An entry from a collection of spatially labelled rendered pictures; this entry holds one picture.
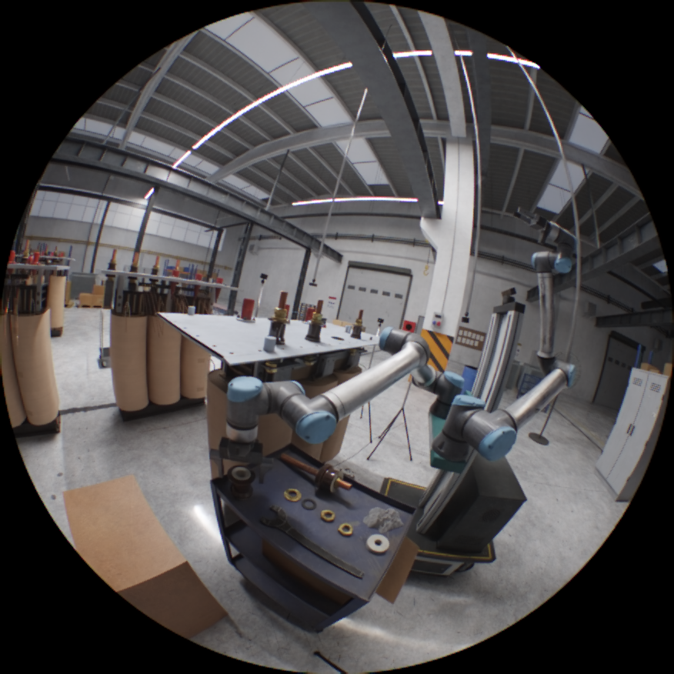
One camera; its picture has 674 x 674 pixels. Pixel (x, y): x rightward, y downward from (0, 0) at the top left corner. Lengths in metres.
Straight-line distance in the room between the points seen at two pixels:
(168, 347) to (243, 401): 1.95
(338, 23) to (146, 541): 3.94
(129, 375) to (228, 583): 1.89
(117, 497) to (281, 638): 1.09
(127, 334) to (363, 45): 4.01
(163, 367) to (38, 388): 1.42
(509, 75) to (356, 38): 6.80
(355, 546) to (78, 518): 0.84
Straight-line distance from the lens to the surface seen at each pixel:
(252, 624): 1.57
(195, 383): 2.76
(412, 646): 1.73
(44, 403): 2.61
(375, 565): 0.79
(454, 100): 8.09
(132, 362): 2.40
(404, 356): 0.78
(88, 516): 0.84
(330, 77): 10.56
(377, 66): 3.61
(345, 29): 3.44
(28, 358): 2.46
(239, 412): 0.58
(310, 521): 0.83
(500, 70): 9.45
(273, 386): 0.62
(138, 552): 0.74
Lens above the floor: 1.56
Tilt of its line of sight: 8 degrees down
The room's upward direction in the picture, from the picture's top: 12 degrees clockwise
